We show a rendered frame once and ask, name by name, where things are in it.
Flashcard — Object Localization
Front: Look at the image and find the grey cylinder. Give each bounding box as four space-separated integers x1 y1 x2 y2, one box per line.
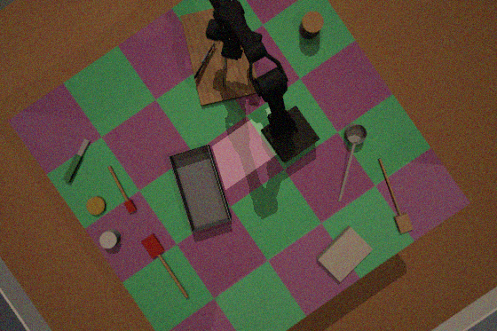
99 229 121 248

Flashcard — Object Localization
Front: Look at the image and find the yellow round disc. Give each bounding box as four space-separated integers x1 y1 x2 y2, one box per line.
86 196 107 215

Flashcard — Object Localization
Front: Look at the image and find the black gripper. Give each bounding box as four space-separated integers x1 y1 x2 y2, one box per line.
206 19 262 43

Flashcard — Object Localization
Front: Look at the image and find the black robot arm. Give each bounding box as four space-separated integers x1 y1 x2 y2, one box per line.
210 0 298 143

